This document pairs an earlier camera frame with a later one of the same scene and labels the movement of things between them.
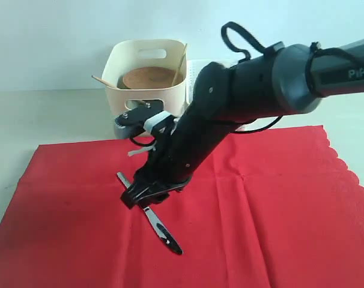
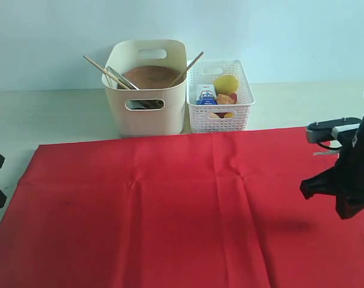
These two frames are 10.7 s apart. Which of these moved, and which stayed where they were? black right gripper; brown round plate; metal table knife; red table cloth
Moved: metal table knife; black right gripper
Stayed: brown round plate; red table cloth
